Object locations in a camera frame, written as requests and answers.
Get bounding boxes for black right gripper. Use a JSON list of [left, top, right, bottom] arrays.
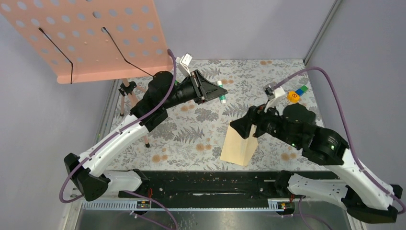
[[228, 98, 300, 147]]

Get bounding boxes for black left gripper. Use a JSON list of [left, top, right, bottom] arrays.
[[162, 69, 227, 109]]

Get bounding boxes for white green glue stick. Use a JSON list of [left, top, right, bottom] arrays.
[[216, 80, 226, 104]]

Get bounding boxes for cream envelope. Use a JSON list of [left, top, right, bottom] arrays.
[[220, 122, 258, 166]]

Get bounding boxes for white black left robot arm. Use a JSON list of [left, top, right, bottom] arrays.
[[64, 70, 228, 201]]

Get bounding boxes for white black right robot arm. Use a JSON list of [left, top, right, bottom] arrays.
[[230, 103, 403, 224]]

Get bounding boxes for floral patterned table mat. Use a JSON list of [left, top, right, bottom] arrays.
[[108, 59, 323, 171]]

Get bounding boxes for yellow blue green toy blocks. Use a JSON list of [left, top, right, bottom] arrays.
[[287, 85, 308, 103]]

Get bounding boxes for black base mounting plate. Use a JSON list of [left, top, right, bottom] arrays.
[[86, 170, 339, 209]]

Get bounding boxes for pink tripod music stand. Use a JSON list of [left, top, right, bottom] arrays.
[[0, 0, 172, 147]]

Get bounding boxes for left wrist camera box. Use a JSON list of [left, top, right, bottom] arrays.
[[176, 53, 193, 77]]

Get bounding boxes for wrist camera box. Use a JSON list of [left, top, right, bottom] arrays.
[[176, 53, 193, 77], [264, 84, 286, 112]]

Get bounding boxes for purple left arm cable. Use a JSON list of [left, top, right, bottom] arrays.
[[58, 48, 180, 230]]

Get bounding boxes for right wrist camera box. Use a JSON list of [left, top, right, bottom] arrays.
[[264, 84, 286, 112]]

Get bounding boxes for aluminium frame rail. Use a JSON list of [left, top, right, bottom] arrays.
[[64, 180, 366, 230]]

